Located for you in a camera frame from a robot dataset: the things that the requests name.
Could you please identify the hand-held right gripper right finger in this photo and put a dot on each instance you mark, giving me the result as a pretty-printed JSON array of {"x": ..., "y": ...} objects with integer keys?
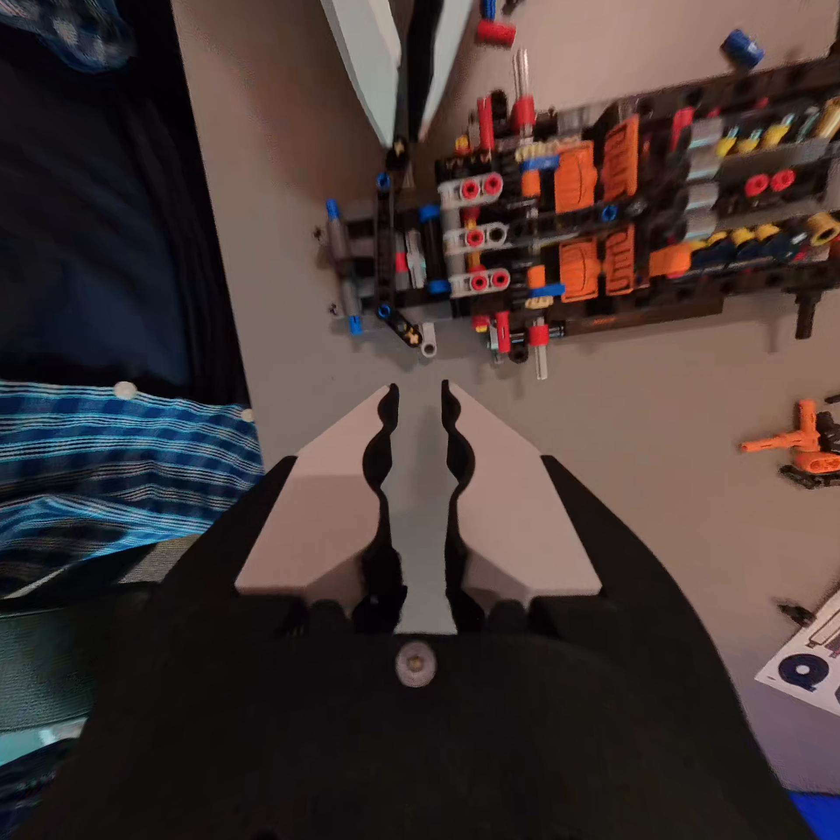
[{"x": 518, "y": 518}]

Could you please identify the white sticker sheet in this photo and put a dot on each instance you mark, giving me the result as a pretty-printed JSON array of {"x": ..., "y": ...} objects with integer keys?
[{"x": 807, "y": 663}]

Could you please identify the large multicoloured lego model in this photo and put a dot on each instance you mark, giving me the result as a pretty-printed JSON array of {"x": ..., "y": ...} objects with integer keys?
[{"x": 577, "y": 184}]

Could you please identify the blue object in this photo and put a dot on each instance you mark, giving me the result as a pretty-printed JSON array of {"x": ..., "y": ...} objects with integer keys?
[{"x": 820, "y": 817}]

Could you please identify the person in plaid shirt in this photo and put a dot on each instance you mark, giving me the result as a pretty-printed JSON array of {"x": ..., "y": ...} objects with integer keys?
[{"x": 98, "y": 446}]

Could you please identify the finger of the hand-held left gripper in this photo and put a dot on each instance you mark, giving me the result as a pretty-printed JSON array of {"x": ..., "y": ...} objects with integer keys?
[
  {"x": 446, "y": 46},
  {"x": 367, "y": 52}
]

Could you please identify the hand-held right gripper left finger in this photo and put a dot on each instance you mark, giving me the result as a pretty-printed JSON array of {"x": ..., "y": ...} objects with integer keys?
[{"x": 308, "y": 518}]

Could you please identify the blue lego cylinder piece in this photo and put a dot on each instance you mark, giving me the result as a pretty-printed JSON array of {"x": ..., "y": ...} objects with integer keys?
[{"x": 743, "y": 49}]

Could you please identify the small black lego pin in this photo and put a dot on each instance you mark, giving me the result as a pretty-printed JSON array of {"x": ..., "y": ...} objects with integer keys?
[{"x": 795, "y": 612}]

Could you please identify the orange and black lego subassembly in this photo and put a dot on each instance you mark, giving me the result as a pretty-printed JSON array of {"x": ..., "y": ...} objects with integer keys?
[{"x": 804, "y": 439}]

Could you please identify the red lego cylinder piece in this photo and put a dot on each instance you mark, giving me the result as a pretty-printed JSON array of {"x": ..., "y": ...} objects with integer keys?
[{"x": 495, "y": 33}]

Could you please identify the dark navy garment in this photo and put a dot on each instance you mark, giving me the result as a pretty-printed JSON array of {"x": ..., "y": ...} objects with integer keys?
[{"x": 85, "y": 229}]

